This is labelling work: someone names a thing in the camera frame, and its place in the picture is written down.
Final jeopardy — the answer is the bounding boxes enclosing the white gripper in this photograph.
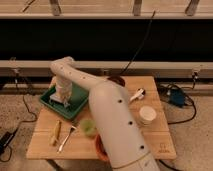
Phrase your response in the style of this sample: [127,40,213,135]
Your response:
[51,77,72,101]

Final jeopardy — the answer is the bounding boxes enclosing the light blue towel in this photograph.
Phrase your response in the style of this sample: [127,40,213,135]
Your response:
[50,96,70,108]

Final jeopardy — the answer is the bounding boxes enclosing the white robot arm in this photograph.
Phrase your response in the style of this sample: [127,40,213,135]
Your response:
[50,57,160,171]

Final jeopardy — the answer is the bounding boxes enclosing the green plastic tray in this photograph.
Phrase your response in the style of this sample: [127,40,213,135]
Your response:
[40,78,89,121]

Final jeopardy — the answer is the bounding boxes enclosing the silver fork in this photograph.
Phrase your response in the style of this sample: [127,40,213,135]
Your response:
[57,126,77,153]

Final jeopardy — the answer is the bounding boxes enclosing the green cup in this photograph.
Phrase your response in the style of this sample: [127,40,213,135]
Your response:
[80,119,96,138]

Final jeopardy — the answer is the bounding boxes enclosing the wooden table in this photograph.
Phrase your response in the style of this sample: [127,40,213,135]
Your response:
[26,76,176,162]

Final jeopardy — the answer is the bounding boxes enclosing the dark brown bowl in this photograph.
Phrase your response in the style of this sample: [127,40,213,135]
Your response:
[108,76,125,86]

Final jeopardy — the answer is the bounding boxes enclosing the orange bowl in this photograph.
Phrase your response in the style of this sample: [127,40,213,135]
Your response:
[95,134,109,162]

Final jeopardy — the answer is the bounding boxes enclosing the black power adapter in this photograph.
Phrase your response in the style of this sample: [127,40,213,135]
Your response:
[0,132,13,148]

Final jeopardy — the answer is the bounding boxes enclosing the white cup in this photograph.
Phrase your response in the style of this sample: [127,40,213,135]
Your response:
[139,106,157,125]

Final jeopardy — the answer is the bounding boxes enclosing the blue power box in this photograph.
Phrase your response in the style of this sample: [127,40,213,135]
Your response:
[169,89,185,107]

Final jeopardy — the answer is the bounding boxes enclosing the black cable left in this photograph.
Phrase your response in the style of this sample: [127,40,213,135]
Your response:
[0,69,38,163]

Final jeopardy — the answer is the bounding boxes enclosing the white handled brush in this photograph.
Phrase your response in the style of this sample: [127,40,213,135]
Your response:
[130,88,146,101]

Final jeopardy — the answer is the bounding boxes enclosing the black hanging cable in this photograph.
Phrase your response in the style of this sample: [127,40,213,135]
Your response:
[118,9,157,77]

